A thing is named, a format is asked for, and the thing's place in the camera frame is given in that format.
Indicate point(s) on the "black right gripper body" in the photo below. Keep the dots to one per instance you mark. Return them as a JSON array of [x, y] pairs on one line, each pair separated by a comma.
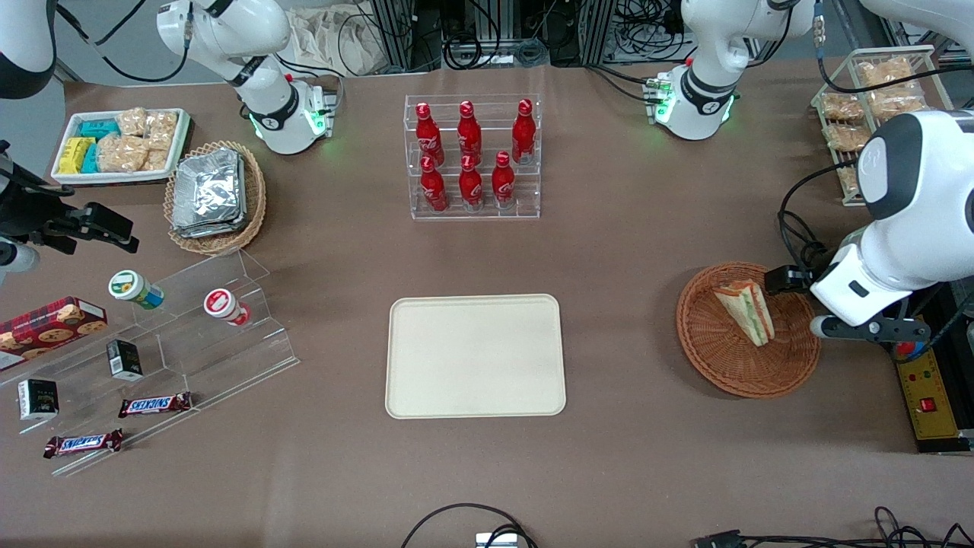
[[29, 215]]

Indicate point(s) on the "triangle sandwich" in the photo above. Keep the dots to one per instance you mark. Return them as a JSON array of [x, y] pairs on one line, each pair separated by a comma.
[[749, 312]]

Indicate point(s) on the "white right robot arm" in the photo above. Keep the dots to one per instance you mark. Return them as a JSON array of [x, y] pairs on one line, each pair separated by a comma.
[[278, 114]]

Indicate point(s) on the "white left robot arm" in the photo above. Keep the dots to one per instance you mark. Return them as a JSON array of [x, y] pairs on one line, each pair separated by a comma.
[[708, 99]]

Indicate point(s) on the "white rectangular snack tray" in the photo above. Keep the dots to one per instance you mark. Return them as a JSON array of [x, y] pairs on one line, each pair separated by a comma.
[[114, 178]]

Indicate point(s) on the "round brown wicker basket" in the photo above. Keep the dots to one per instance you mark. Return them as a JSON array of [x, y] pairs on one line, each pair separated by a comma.
[[730, 365]]

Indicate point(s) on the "oval light wicker basket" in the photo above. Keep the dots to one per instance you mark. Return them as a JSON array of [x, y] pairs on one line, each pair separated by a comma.
[[255, 198]]

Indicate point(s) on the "cream plastic tray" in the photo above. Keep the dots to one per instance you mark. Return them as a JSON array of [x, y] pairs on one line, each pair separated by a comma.
[[472, 358]]

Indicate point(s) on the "green lid cup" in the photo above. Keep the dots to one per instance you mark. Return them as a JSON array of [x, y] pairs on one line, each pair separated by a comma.
[[131, 288]]

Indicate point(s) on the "teal snack pack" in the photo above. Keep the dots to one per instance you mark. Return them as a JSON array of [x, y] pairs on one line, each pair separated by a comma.
[[99, 128], [91, 160]]

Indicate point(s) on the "clear rice cracker bag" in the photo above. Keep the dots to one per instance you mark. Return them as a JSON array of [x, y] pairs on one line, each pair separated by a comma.
[[157, 160], [122, 154], [132, 122], [161, 129]]

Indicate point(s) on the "yellow snack pack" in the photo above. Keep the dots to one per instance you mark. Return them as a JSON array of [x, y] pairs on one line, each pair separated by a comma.
[[74, 154]]

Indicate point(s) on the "red cookie box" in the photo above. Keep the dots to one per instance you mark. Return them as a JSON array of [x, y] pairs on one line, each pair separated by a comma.
[[49, 327]]

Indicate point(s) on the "silver foil pack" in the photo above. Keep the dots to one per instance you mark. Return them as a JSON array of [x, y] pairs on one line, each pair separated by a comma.
[[242, 198], [207, 186]]

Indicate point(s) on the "clear bagged pastry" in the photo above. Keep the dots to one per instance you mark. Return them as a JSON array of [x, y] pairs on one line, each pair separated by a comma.
[[841, 106], [850, 183], [846, 137], [898, 103], [883, 72]]

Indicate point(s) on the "small black box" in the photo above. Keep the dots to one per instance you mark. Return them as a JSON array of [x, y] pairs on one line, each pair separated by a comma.
[[38, 399], [124, 360]]

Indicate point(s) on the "red lid cup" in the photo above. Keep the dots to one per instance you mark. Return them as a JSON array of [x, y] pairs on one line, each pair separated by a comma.
[[222, 304]]

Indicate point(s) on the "yellow emergency stop box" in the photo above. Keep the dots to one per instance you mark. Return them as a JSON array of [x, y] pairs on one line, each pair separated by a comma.
[[932, 403]]

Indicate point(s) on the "clear acrylic stepped stand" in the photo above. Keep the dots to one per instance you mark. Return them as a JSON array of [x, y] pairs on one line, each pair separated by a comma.
[[213, 358]]

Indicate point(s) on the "snickers bar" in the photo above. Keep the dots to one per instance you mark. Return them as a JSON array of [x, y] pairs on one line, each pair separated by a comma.
[[84, 443], [156, 405]]

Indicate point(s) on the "beige cloth bag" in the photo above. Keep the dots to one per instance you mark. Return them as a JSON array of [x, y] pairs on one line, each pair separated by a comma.
[[335, 38]]

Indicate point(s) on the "red cola bottle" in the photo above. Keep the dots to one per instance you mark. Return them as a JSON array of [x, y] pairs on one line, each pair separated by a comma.
[[428, 137], [434, 190], [503, 183], [471, 186], [523, 135], [469, 133]]

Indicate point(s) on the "clear acrylic bottle rack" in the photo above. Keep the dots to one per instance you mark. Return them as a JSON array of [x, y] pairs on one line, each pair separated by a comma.
[[475, 213]]

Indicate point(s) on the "small silver device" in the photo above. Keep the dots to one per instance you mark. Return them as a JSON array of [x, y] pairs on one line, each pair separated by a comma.
[[496, 541]]

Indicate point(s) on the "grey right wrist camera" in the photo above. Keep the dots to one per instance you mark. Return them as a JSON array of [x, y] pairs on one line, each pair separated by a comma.
[[15, 257]]

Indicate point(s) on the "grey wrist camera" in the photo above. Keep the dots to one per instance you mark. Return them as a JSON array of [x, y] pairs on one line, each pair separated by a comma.
[[875, 331], [15, 257]]

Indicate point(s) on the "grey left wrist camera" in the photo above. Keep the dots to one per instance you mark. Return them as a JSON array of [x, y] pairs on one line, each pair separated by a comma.
[[875, 331]]

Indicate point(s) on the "aluminium frame profile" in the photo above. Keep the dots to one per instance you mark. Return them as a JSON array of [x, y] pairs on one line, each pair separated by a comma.
[[392, 34], [601, 30]]

